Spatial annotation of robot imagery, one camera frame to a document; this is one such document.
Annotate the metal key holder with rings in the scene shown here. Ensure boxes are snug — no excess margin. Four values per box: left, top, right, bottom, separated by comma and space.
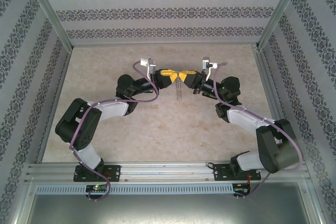
174, 78, 185, 102

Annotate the grey metal sheet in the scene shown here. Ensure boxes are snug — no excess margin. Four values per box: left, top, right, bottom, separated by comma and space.
10, 182, 328, 224

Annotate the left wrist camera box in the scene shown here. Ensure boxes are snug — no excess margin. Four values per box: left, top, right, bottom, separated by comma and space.
140, 58, 158, 74

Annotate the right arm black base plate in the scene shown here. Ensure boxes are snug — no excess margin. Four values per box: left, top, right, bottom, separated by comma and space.
212, 163, 262, 182

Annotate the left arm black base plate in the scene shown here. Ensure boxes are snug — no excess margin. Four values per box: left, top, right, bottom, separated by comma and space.
73, 165, 121, 183

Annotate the aluminium mounting rail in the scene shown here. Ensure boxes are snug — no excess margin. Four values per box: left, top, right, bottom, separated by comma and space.
25, 159, 313, 184

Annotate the aluminium frame post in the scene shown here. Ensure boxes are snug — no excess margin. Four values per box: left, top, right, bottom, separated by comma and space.
20, 0, 74, 49
256, 0, 308, 50

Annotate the slotted grey cable duct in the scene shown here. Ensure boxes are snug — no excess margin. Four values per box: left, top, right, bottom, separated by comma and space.
35, 183, 235, 196

